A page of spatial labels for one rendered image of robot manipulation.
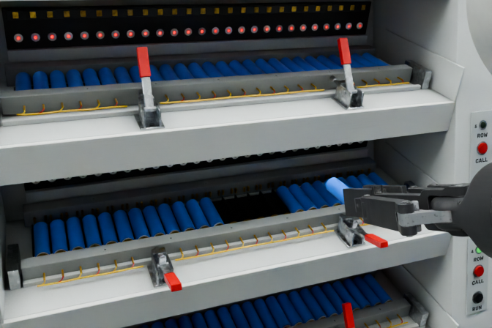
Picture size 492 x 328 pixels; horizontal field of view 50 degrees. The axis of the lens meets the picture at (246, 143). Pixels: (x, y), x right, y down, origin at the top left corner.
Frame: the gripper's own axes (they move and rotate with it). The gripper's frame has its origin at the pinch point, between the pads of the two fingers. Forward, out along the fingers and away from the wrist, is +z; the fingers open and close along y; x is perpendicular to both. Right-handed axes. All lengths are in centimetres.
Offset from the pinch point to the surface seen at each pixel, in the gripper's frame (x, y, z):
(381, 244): -6.7, 6.6, 9.8
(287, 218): -3.0, -1.3, 20.0
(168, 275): -6.0, -19.9, 12.5
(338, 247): -7.6, 4.4, 16.9
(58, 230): -0.2, -30.9, 25.4
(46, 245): -1.7, -32.5, 23.3
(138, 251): -3.8, -21.9, 19.7
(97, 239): -1.9, -26.5, 22.8
